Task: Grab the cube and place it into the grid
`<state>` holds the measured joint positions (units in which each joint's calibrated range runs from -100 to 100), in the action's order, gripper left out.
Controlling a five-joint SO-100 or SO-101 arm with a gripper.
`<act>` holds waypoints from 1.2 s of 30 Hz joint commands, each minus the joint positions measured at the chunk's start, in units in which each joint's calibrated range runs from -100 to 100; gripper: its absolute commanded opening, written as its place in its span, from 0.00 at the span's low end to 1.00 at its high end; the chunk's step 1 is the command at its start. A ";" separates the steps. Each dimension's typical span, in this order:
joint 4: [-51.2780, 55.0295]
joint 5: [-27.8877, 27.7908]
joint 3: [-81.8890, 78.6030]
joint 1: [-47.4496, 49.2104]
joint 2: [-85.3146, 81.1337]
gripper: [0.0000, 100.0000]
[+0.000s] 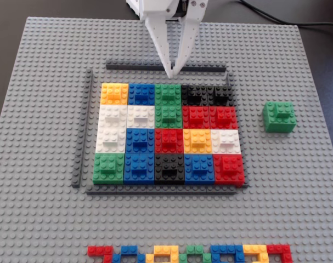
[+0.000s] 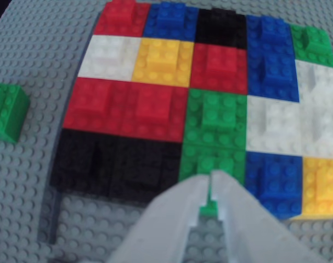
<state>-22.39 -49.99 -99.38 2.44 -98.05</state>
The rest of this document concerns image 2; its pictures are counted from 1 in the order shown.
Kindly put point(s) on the blue lego cube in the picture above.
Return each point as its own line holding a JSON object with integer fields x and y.
{"x": 273, "y": 183}
{"x": 269, "y": 33}
{"x": 273, "y": 76}
{"x": 169, "y": 19}

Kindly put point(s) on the white lego cube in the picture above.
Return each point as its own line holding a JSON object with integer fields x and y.
{"x": 273, "y": 126}
{"x": 319, "y": 82}
{"x": 322, "y": 128}
{"x": 106, "y": 57}

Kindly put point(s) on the red lego cube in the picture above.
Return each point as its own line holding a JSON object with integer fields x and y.
{"x": 219, "y": 65}
{"x": 119, "y": 19}
{"x": 152, "y": 109}
{"x": 92, "y": 104}

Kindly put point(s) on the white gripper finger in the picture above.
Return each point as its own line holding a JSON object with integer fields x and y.
{"x": 166, "y": 224}
{"x": 251, "y": 233}

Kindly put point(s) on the yellow lego cube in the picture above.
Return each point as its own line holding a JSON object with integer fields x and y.
{"x": 322, "y": 189}
{"x": 163, "y": 60}

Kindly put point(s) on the grey lego baseplate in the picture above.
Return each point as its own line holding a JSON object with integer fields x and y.
{"x": 31, "y": 191}

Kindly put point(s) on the green lego cube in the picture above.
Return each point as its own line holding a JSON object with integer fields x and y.
{"x": 7, "y": 115}
{"x": 213, "y": 161}
{"x": 215, "y": 115}
{"x": 314, "y": 43}

